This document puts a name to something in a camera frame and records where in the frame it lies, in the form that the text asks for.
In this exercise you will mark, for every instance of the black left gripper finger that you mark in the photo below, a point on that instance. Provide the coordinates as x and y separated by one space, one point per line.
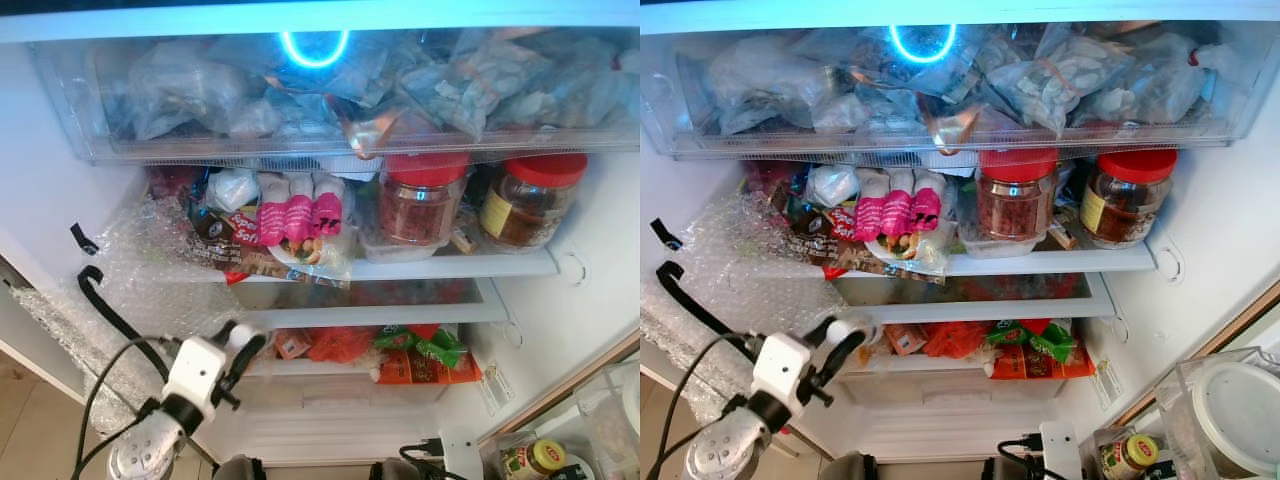
820 330
226 332
842 356
248 360

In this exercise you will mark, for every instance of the white fridge shelf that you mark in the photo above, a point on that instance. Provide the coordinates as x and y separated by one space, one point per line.
400 312
1000 306
1050 262
450 266

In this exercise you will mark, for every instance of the black fridge white interior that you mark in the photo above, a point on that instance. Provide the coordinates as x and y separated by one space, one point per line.
590 240
1200 250

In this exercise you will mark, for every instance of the small orange white packet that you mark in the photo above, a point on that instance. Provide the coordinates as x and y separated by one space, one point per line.
905 340
292 345

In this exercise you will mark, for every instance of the brown red snack bag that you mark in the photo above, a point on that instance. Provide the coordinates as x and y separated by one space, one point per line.
820 232
225 235

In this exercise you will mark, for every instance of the clear bubble wrap sheet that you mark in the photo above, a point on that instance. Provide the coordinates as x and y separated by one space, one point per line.
740 265
150 270

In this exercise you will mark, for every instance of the white crisper drawer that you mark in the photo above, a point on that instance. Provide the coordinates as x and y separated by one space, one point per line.
330 420
940 415

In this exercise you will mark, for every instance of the pink label bottle pack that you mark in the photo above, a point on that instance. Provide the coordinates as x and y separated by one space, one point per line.
300 218
895 215

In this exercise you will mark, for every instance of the white knotted plastic bag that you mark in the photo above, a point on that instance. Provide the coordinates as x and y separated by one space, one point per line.
832 186
232 190

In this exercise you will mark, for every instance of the orange carton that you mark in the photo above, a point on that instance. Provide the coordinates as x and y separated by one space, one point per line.
420 368
1035 363

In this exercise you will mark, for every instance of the green packet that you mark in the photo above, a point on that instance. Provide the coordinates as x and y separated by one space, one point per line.
1035 338
420 345

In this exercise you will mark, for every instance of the robot right leg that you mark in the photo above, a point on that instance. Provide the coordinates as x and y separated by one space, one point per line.
392 470
1002 470

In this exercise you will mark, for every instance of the clear freezer drawer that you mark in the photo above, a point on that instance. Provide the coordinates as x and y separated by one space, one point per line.
900 145
300 148

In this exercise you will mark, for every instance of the plain red lid jar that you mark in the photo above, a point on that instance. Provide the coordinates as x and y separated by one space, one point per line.
1015 205
420 210

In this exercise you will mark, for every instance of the large frozen food bag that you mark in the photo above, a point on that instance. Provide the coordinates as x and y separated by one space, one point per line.
770 85
190 90

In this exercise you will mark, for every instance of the red lid jar yellow label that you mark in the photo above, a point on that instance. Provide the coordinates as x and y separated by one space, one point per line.
1125 205
530 210

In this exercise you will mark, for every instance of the frozen bag with rubber band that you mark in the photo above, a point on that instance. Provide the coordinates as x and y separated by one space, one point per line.
480 85
1070 85

